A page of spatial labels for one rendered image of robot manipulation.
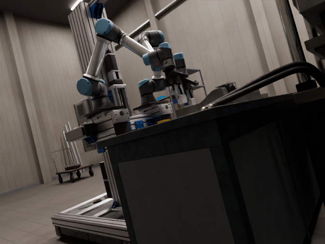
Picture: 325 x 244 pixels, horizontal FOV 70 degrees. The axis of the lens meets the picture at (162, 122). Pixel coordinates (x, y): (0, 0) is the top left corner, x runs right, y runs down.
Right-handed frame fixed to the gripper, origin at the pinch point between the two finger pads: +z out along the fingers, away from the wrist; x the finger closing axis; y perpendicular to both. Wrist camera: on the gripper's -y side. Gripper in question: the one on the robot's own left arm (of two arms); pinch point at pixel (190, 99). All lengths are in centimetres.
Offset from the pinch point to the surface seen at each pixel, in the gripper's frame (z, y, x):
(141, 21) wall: -306, 606, -689
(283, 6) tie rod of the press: -41, -70, 2
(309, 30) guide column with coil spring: -29, -72, -72
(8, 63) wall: -234, 924, -226
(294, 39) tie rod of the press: -23, -73, 5
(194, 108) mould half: 3.6, -14.3, 19.5
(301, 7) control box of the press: -32, -83, 39
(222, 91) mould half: -4.0, -35.0, 18.7
